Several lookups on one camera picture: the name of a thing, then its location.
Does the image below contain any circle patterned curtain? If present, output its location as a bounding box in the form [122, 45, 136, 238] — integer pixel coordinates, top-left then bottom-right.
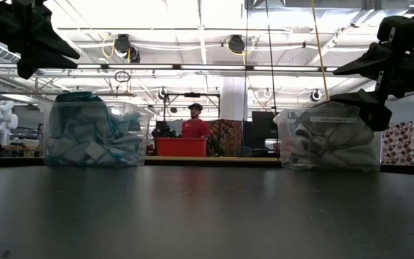
[381, 120, 414, 165]

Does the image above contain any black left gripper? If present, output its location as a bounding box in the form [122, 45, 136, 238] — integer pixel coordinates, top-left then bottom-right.
[0, 0, 81, 81]

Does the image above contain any red plastic crate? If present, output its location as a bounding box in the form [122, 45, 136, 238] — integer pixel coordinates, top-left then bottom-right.
[153, 137, 208, 158]

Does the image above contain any person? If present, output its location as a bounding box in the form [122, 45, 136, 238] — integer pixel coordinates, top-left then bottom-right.
[180, 103, 211, 140]

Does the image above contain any black cable with coil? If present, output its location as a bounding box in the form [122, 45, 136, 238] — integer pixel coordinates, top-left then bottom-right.
[264, 0, 280, 161]

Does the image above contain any yellow cable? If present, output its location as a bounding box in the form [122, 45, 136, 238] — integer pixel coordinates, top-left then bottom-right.
[310, 0, 333, 109]

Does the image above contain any dark patterned fabric panel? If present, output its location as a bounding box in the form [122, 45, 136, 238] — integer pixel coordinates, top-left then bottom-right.
[206, 118, 244, 158]

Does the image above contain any white building column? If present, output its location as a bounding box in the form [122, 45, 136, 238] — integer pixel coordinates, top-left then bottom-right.
[221, 76, 248, 122]

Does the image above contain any clear plastic bin with label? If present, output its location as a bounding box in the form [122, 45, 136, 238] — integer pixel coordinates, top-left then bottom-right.
[273, 101, 384, 171]

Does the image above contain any long overhead light bar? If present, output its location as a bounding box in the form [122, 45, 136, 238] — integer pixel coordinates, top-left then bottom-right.
[0, 63, 341, 73]

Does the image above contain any black monitor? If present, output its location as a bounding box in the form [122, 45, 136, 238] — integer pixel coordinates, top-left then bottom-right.
[252, 110, 277, 150]

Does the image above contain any black ceiling fixture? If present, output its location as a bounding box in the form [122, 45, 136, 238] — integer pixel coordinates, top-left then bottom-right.
[129, 45, 142, 64]

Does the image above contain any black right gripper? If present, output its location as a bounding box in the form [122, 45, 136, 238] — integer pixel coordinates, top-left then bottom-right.
[329, 16, 414, 132]

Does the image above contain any black ceiling cable reel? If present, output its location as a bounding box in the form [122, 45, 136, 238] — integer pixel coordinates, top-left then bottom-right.
[227, 34, 247, 55]
[114, 33, 133, 55]

